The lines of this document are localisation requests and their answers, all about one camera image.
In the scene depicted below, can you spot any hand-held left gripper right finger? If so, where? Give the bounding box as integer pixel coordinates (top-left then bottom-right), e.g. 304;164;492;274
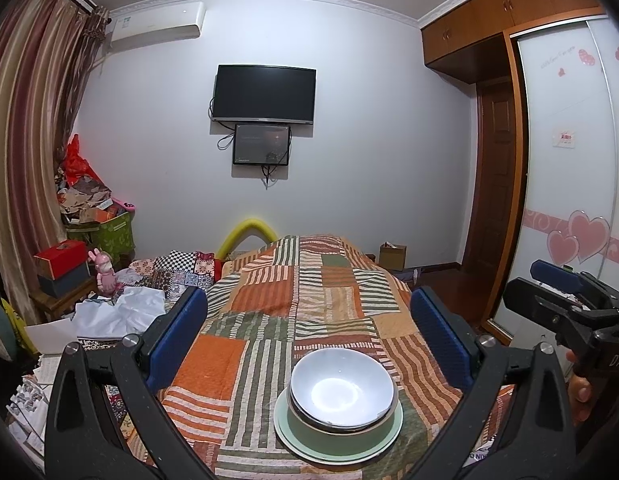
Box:
409;285;577;480

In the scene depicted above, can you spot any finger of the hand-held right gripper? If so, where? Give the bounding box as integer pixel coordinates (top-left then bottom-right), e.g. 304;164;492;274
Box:
531;259;619;312
504;277;619;350

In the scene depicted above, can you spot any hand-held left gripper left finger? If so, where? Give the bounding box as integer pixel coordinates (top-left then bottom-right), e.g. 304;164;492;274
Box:
44;285;225;480

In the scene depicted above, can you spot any white bowl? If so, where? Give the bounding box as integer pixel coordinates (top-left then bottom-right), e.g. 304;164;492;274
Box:
290;349;397;424

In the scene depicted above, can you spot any light green plate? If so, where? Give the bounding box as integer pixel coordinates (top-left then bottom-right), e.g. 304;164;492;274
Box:
273;387;405;464

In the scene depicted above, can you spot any pink bowl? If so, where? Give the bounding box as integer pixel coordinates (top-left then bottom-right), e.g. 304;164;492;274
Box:
288;385;401;434

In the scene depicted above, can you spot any person's right hand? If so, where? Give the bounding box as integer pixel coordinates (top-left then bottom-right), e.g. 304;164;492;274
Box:
566;349;596;424

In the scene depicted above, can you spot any white cloth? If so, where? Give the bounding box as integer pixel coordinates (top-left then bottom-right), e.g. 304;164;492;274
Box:
72;285;165;336

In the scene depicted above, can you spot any checkered patterned quilt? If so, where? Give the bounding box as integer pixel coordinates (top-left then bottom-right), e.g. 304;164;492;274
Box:
129;250;225;294

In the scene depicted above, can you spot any white heart-print sliding door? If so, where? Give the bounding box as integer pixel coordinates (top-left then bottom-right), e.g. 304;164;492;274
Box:
489;15;619;347

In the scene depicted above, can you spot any small cardboard box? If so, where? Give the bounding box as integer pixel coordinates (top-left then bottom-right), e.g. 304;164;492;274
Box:
379;242;408;271

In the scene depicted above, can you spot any pink rabbit doll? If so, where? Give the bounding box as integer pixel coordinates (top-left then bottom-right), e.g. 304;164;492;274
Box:
88;249;121;295

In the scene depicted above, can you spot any brown wooden door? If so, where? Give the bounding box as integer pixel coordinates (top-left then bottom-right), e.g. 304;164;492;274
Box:
462;77;528;324

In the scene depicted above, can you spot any grey box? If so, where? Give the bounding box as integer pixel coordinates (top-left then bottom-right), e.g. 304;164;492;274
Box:
39;262;93;299

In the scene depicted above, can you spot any white paper sheet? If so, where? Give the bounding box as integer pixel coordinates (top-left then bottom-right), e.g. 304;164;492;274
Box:
23;317;80;356

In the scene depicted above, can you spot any green bag with clutter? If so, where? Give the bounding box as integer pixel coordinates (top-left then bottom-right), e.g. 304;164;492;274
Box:
66;208;136;261

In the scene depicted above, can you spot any wooden stool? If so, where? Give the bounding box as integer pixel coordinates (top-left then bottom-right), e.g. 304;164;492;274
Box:
29;280;100;322

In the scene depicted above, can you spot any yellow foam tube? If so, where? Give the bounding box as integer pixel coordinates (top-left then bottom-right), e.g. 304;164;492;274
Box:
216;218;276;261

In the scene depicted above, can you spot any red box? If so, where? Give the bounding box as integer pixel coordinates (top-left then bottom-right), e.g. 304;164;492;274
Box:
33;240;89;277

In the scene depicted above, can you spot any pile of printed papers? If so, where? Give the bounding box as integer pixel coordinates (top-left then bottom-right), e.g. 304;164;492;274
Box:
4;355;61;452

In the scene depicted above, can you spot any yellow bag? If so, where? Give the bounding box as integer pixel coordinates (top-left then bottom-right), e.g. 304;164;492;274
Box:
2;297;25;352

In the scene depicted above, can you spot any pile of paper clutter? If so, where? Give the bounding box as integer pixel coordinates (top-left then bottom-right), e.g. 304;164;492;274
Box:
56;175;116;226

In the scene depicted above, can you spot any red plastic bag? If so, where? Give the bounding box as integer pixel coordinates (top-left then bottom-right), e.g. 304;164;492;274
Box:
64;133;103;186

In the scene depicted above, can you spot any small black monitor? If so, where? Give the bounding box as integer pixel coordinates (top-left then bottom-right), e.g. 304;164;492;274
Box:
232;123;292;167

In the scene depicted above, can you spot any striped brown curtain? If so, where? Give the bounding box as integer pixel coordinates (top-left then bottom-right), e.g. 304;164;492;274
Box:
0;0;111;322

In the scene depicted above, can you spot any wooden overhead cabinet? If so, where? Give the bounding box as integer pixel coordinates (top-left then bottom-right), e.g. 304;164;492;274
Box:
420;0;606;84

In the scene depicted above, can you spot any white air conditioner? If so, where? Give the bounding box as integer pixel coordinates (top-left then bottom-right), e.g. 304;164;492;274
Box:
108;1;205;44

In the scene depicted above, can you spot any black wall television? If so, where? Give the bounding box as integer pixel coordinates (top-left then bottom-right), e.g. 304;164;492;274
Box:
212;64;318;126

